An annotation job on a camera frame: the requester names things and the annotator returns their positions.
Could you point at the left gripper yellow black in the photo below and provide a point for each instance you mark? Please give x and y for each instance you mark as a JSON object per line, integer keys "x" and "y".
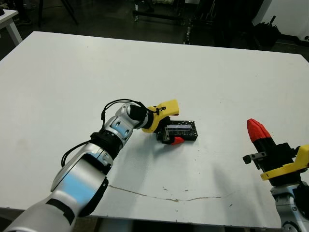
{"x": 161, "y": 111}

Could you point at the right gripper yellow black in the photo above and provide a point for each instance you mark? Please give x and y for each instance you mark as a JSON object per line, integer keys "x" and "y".
{"x": 277, "y": 157}

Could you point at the black box lid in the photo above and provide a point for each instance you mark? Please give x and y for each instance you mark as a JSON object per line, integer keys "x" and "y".
{"x": 181, "y": 125}

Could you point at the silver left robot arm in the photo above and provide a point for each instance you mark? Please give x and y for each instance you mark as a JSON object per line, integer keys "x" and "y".
{"x": 79, "y": 178}

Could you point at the small black caster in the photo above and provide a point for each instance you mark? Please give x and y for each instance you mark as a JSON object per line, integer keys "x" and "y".
{"x": 306, "y": 38}

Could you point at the metal pole stand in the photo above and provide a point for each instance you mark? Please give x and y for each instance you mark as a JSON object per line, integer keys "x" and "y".
{"x": 188, "y": 32}

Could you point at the black stand leg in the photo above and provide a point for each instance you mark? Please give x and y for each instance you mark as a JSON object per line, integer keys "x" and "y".
{"x": 70, "y": 12}

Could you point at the small white table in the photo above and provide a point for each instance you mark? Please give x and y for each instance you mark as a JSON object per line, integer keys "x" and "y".
{"x": 9, "y": 24}

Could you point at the black wheeled cart frame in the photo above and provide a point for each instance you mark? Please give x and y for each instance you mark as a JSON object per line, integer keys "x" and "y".
{"x": 159, "y": 14}

